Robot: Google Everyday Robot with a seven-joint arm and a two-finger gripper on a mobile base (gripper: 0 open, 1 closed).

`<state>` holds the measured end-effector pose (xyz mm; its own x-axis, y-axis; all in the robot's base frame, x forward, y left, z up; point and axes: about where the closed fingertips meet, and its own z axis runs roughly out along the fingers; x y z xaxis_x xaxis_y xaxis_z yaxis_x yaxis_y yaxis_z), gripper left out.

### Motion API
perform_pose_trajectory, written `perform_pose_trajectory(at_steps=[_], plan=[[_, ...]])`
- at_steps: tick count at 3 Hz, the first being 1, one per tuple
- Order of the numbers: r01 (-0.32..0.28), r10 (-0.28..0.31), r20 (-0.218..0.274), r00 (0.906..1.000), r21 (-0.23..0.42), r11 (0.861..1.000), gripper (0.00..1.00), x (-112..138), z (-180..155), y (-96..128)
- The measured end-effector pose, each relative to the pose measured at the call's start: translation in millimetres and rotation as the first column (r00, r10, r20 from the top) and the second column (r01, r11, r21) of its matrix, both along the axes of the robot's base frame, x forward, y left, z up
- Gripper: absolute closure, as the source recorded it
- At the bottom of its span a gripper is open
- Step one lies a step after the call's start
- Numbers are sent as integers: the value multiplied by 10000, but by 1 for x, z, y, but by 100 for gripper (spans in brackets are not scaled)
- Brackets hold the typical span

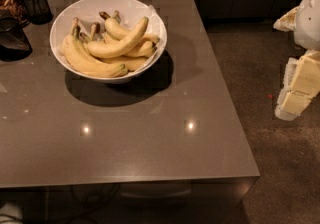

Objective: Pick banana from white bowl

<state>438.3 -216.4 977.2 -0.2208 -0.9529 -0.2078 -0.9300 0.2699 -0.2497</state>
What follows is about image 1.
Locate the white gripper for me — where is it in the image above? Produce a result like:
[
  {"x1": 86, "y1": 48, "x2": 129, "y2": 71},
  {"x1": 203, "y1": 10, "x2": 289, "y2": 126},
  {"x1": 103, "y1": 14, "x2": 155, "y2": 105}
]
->
[{"x1": 273, "y1": 0, "x2": 320, "y2": 121}]

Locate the curved yellow banana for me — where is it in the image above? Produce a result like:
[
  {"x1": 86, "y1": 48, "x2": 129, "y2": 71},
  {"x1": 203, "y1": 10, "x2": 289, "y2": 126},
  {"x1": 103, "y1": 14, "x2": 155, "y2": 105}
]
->
[{"x1": 87, "y1": 17, "x2": 149, "y2": 58}]

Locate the right lower yellow banana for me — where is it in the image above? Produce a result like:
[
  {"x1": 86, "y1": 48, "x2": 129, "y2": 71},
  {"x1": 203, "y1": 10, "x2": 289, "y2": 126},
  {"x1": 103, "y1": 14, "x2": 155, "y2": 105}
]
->
[{"x1": 126, "y1": 40, "x2": 156, "y2": 58}]

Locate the bottom middle yellow banana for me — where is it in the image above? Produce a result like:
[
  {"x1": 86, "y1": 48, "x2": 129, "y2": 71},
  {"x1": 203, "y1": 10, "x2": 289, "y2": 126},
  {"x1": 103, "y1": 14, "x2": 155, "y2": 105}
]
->
[{"x1": 102, "y1": 56, "x2": 147, "y2": 71}]

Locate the upper middle yellow banana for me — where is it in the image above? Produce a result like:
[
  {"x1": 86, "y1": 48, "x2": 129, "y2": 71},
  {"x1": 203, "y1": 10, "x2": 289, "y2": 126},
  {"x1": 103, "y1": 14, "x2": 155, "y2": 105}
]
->
[{"x1": 99, "y1": 11, "x2": 160, "y2": 44}]

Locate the front left yellow banana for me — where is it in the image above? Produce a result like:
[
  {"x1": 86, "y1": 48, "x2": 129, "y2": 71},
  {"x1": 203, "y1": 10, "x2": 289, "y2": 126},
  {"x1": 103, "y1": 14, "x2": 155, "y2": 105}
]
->
[{"x1": 61, "y1": 18, "x2": 128, "y2": 78}]

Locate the white bowl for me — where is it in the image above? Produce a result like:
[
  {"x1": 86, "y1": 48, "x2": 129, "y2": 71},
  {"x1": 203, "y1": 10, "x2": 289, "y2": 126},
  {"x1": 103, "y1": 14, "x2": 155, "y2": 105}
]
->
[{"x1": 50, "y1": 0, "x2": 167, "y2": 84}]

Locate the black mesh pen holder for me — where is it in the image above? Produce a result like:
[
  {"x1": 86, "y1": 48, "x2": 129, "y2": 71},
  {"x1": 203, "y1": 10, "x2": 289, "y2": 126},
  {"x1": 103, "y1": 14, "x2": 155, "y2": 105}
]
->
[{"x1": 22, "y1": 0, "x2": 53, "y2": 25}]

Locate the black dark object left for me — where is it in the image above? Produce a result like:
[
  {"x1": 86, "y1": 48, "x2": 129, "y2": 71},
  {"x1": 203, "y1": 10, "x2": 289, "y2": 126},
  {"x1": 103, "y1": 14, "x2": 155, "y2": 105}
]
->
[{"x1": 0, "y1": 17, "x2": 32, "y2": 61}]

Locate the brown patterned object corner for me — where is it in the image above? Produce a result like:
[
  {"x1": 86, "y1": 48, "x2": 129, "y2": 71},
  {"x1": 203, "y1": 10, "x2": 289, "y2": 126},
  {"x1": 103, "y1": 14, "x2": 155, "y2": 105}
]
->
[{"x1": 0, "y1": 0, "x2": 29, "y2": 26}]

